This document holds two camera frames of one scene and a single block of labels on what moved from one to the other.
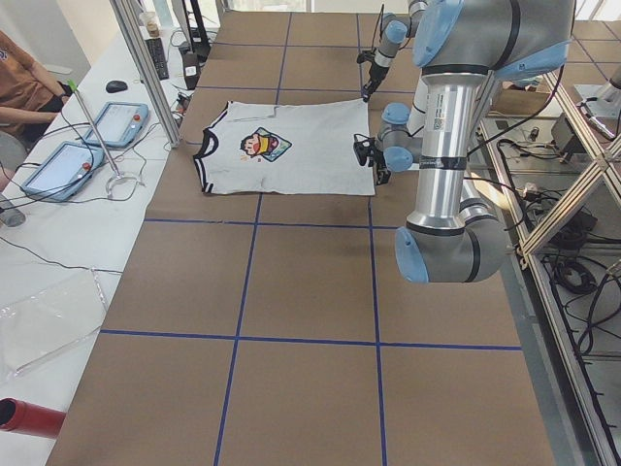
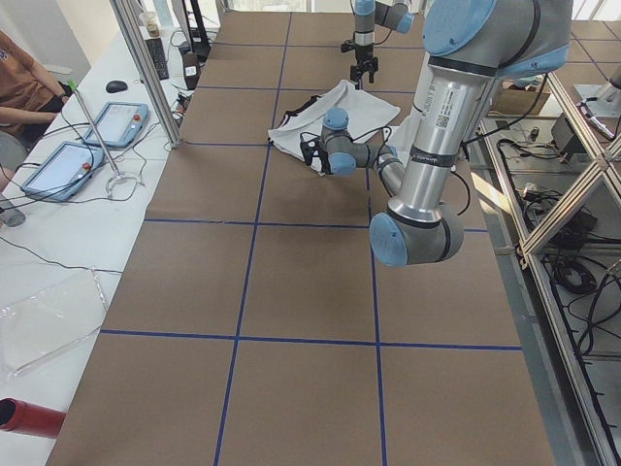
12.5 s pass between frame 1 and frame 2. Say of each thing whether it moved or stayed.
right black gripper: moved
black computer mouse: stayed
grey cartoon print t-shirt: moved
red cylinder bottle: stayed
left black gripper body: moved
